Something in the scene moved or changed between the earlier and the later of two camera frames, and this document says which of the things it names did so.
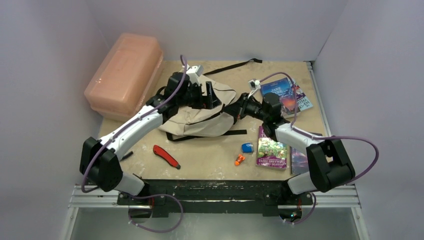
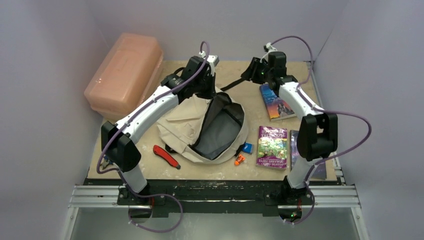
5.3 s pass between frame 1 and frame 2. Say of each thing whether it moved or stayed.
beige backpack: moved
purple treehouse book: stayed
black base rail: stayed
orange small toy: stayed
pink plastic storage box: stayed
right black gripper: moved
